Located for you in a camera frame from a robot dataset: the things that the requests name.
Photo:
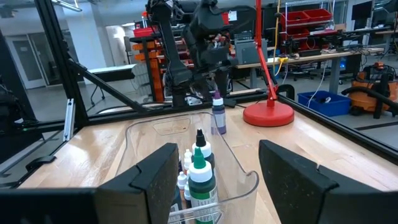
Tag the glass door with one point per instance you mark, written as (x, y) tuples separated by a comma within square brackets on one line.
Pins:
[(28, 59)]

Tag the red desk lamp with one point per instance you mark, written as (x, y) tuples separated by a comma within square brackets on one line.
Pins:
[(269, 115)]

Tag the wooden workbench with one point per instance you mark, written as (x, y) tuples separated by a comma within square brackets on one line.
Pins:
[(311, 57)]

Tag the grey equipment box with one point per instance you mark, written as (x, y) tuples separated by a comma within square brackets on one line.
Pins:
[(250, 53)]

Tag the large green-capped colouring bottle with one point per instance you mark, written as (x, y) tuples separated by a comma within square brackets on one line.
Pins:
[(202, 193)]

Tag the silver aluminium bar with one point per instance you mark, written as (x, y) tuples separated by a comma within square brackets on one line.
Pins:
[(69, 121)]

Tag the clear plastic bin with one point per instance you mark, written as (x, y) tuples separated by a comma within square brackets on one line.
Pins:
[(236, 174)]

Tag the dark wall monitor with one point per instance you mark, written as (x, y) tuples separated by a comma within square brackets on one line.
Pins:
[(362, 9)]

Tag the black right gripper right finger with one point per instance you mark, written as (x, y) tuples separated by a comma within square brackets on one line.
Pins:
[(295, 193)]

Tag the black aluminium rig frame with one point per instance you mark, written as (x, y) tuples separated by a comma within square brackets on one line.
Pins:
[(53, 46)]

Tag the large black-capped colouring bottle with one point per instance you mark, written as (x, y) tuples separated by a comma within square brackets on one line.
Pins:
[(202, 149)]

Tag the white table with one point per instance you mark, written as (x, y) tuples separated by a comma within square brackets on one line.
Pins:
[(112, 70)]

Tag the red storage bin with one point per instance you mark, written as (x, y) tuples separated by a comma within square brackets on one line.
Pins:
[(298, 33), (295, 18), (318, 15), (144, 32)]

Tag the small white-capped dropper bottle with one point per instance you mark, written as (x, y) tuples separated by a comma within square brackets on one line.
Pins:
[(187, 157)]

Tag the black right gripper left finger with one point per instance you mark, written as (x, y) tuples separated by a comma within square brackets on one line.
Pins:
[(149, 193)]

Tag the orange parts drawer cabinet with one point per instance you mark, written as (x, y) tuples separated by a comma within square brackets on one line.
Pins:
[(154, 71)]

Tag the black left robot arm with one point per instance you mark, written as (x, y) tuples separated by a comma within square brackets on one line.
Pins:
[(172, 46)]

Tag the blue plastic storage bin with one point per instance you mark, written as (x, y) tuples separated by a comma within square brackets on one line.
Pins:
[(329, 109)]

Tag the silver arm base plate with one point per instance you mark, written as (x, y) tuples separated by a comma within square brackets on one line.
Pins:
[(192, 101)]

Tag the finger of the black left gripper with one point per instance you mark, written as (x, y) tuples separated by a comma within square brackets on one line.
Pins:
[(224, 82), (205, 88)]

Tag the large purple-capped colouring bottle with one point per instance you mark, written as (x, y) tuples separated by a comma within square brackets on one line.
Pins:
[(219, 118)]

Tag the orange shop vacuum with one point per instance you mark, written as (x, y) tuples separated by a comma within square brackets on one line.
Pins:
[(373, 93)]

